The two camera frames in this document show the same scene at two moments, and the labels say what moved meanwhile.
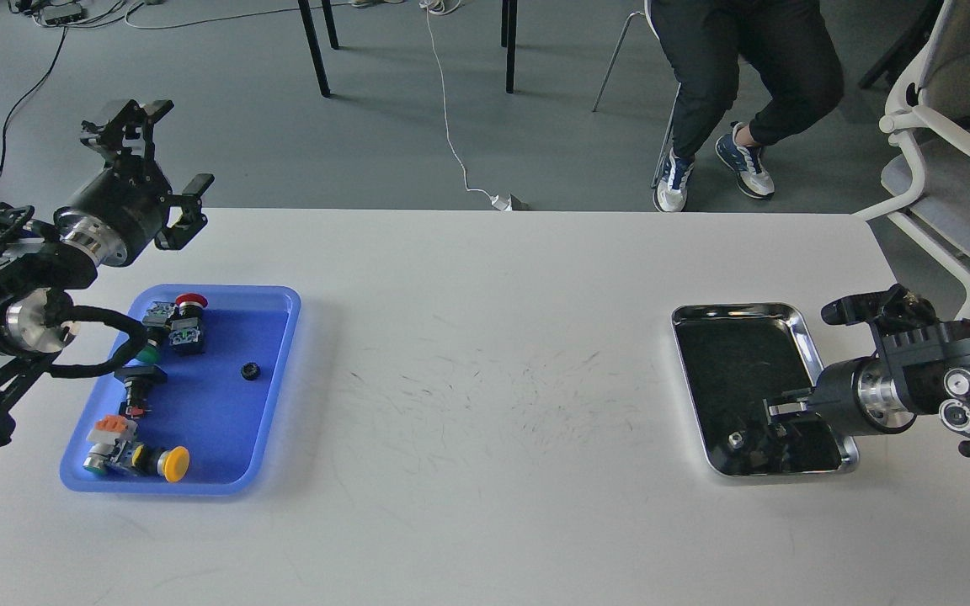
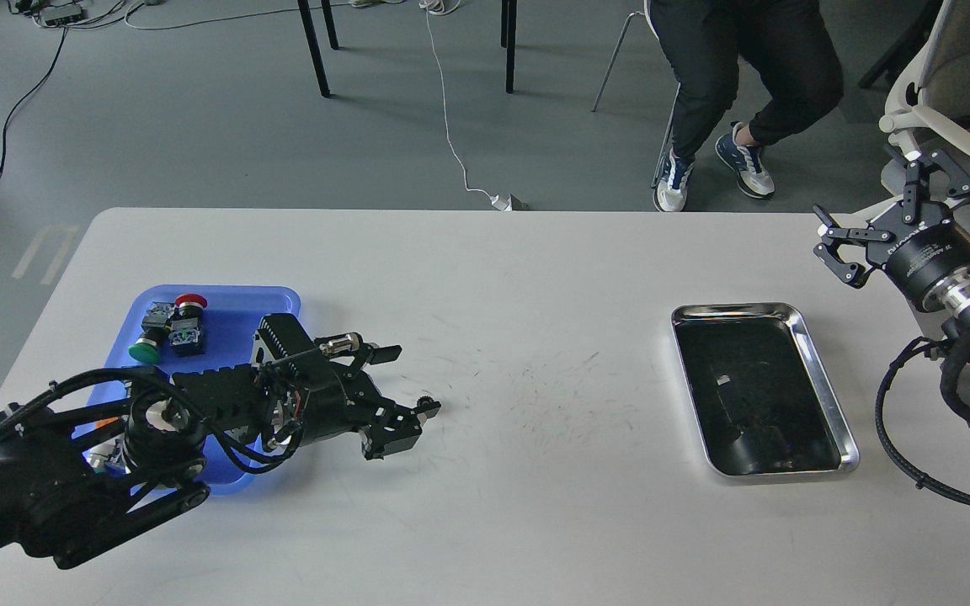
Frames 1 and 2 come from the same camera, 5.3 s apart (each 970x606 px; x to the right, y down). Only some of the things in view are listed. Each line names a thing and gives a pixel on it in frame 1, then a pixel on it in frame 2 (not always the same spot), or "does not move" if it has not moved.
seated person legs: (791, 46) does not move
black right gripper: (861, 396) to (918, 252)
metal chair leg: (613, 59) does not move
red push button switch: (185, 326) does not move
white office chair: (956, 112) does not move
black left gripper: (118, 216) to (334, 402)
